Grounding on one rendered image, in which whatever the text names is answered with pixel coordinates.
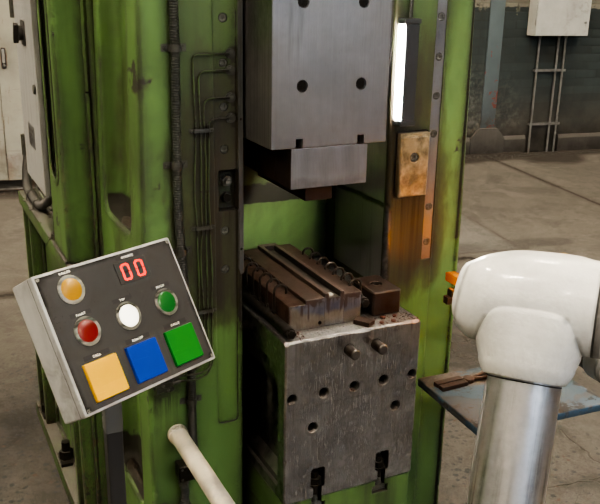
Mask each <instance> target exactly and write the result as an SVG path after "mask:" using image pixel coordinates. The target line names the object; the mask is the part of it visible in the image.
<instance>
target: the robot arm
mask: <svg viewBox="0 0 600 504"><path fill-rule="evenodd" d="M452 315H453V318H454V320H455V323H456V326H457V327H458V328H459V330H460V331H461V332H462V333H463V334H464V335H465V336H466V337H468V338H471V339H474V340H476V347H477V352H478V361H479V364H480V367H481V369H482V371H483V372H486V373H487V380H486V381H485V387H484V393H483V399H482V406H481V412H480V418H479V424H478V431H477V437H476V443H475V450H474V456H473V462H472V469H471V475H470V481H469V493H468V499H467V504H544V503H545V496H546V489H547V483H548V476H549V470H550V463H551V457H552V450H553V443H554V437H555V430H556V424H557V417H558V410H559V404H560V397H561V391H562V387H566V386H567V385H568V384H569V383H570V381H571V380H572V379H573V377H574V375H575V372H576V370H577V368H578V366H580V367H581V368H583V369H584V371H585V373H586V374H587V375H588V376H589V377H591V378H593V379H594V380H596V381H598V382H599V383H600V261H597V260H592V259H589V258H586V257H582V256H577V255H570V254H562V253H553V252H543V251H528V250H516V251H504V252H498V253H493V254H488V255H485V256H482V257H479V258H477V259H475V260H472V261H469V262H467V263H466V264H465V265H464V266H463V267H462V269H461V271H460V273H459V276H458V279H457V282H456V285H455V289H454V293H453V298H452Z"/></svg>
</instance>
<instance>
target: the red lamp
mask: <svg viewBox="0 0 600 504"><path fill-rule="evenodd" d="M77 330H78V335H79V337H80V338H81V339H82V340H83V341H85V342H93V341H94V340H96V338H97V337H98V327H97V325H96V324H95V323H94V322H93V321H91V320H89V319H85V320H82V321H81V322H80V323H79V325H78V329H77Z"/></svg>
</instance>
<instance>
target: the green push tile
mask: <svg viewBox="0 0 600 504"><path fill-rule="evenodd" d="M163 335H164V338H165V340H166V343H167V346H168V348H169V351H170V353H171V356H172V358H173V361H174V363H175V366H176V367H178V366H181V365H183V364H185V363H187V362H189V361H192V360H194V359H196V358H198V357H200V356H203V355H204V353H203V350H202V348H201V345H200V343H199V340H198V338H197V335H196V333H195V330H194V328H193V325H192V323H191V322H189V323H187V324H184V325H182V326H179V327H177V328H174V329H172V330H169V331H167V332H164V333H163Z"/></svg>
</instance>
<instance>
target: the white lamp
mask: <svg viewBox="0 0 600 504"><path fill-rule="evenodd" d="M119 315H120V319H121V321H122V322H123V323H124V324H125V325H126V326H134V325H136V324H137V322H138V320H139V314H138V312H137V310H136V308H135V307H133V306H132V305H124V306H123V307H122V308H121V309H120V313H119Z"/></svg>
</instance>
